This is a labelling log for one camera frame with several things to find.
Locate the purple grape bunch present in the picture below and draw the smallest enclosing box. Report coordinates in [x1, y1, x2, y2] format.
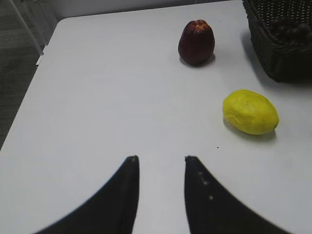
[269, 17, 312, 41]

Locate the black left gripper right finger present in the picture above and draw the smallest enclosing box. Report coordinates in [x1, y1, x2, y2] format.
[184, 156, 286, 234]

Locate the yellow-green lemon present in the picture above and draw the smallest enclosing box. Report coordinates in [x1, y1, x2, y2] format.
[222, 89, 279, 135]

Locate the dark red wax apple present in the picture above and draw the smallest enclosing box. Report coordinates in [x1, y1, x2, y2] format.
[178, 19, 215, 66]

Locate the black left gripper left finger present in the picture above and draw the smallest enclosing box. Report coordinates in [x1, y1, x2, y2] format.
[40, 156, 139, 234]

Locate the dark woven wicker basket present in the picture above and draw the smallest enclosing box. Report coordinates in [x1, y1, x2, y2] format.
[243, 0, 312, 82]

